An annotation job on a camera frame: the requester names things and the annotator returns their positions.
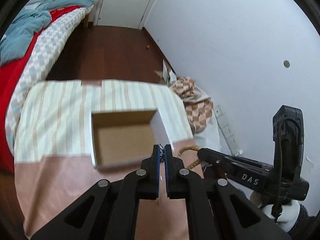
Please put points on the torn cardboard piece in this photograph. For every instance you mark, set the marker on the torn cardboard piece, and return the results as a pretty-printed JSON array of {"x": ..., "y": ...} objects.
[{"x": 165, "y": 73}]

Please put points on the person's right hand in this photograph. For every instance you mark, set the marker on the person's right hand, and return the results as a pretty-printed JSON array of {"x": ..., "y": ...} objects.
[{"x": 277, "y": 213}]

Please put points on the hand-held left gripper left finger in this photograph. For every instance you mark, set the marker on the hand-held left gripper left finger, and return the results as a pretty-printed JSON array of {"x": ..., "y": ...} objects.
[{"x": 157, "y": 172}]

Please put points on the grey checkered bedsheet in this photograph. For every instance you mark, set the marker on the grey checkered bedsheet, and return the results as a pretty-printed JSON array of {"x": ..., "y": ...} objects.
[{"x": 47, "y": 42}]

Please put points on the white cardboard box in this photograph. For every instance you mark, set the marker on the white cardboard box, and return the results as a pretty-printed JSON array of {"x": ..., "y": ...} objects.
[{"x": 120, "y": 140}]

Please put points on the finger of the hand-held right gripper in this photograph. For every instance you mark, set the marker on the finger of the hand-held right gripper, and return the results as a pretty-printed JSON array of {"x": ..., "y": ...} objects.
[{"x": 240, "y": 171}]

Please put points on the striped beige tablecloth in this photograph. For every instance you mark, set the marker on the striped beige tablecloth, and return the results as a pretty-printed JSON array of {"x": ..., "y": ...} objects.
[{"x": 57, "y": 120}]

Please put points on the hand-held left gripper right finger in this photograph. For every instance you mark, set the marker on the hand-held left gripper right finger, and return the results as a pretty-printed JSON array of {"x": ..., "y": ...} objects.
[{"x": 167, "y": 172}]

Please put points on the white door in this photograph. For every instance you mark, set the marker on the white door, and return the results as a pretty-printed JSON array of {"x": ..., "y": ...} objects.
[{"x": 125, "y": 2}]

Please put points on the blue-green quilt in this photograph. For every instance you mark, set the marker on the blue-green quilt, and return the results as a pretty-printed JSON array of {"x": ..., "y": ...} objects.
[{"x": 27, "y": 22}]

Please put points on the white power strip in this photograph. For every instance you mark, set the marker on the white power strip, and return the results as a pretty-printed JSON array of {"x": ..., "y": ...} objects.
[{"x": 228, "y": 130}]

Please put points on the wooden bed leg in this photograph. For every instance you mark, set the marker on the wooden bed leg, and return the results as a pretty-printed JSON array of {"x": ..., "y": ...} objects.
[{"x": 86, "y": 20}]

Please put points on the brown checkered cloth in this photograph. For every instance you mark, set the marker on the brown checkered cloth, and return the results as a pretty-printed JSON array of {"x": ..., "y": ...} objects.
[{"x": 192, "y": 100}]

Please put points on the bed with checkered sheet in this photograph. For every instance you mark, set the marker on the bed with checkered sheet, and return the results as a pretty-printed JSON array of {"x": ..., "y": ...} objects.
[{"x": 10, "y": 80}]

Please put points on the round grey wall cap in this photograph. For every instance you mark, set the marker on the round grey wall cap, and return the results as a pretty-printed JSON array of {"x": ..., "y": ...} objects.
[{"x": 286, "y": 63}]

